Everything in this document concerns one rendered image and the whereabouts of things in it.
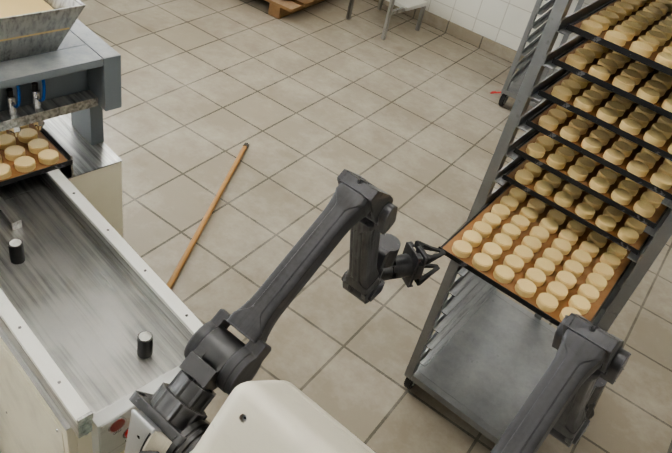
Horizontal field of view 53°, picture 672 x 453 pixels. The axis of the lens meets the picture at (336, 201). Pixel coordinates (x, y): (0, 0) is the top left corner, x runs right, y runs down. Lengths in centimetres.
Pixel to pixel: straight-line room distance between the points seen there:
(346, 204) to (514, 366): 165
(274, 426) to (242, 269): 205
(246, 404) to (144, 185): 246
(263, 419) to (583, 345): 47
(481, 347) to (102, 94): 165
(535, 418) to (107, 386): 86
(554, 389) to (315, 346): 173
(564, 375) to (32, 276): 119
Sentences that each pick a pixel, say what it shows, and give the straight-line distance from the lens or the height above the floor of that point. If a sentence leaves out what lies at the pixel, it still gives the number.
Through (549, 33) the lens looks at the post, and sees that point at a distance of 171.
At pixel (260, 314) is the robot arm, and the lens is 109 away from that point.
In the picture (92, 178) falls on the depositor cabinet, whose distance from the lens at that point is 202.
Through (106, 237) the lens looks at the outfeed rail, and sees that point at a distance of 170.
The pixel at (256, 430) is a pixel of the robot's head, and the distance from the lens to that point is 89.
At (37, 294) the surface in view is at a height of 84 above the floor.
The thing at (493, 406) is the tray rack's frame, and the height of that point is 15.
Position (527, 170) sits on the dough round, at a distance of 197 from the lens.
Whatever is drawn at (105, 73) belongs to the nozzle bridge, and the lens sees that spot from 185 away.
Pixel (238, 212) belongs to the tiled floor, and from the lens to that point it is 317.
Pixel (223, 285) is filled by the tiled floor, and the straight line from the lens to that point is 282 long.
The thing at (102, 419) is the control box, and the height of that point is 84.
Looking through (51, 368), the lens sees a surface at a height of 90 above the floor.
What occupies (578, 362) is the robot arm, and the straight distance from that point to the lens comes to 104.
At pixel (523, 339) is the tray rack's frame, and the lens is 279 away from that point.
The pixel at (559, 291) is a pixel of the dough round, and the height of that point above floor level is 97.
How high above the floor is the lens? 205
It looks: 38 degrees down
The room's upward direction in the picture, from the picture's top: 13 degrees clockwise
